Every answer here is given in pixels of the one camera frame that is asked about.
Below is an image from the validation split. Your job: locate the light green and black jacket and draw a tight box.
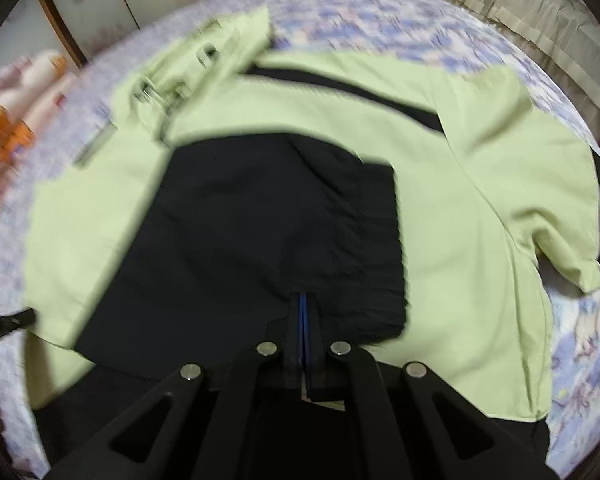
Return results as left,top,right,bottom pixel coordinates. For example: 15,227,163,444
22,7,600,441

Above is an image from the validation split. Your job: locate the floral panel wardrobe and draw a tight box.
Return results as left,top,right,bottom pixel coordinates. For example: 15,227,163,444
30,0,326,67

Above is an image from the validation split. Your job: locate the floral blue bedsheet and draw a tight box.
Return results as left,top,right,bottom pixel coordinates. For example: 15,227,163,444
0,0,600,476

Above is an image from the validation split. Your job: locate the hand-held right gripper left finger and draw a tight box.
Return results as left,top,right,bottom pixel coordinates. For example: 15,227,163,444
45,292,306,480

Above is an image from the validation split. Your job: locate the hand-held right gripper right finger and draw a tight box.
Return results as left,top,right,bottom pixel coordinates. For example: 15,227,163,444
305,292,559,480

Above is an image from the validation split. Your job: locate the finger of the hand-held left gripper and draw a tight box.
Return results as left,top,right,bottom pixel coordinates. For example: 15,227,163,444
0,308,36,348

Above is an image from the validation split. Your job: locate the beige ruffled bedspread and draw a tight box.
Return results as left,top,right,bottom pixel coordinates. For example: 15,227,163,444
402,0,600,128

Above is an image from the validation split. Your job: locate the pink printed pillow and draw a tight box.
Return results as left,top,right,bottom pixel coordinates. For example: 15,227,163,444
0,50,87,191

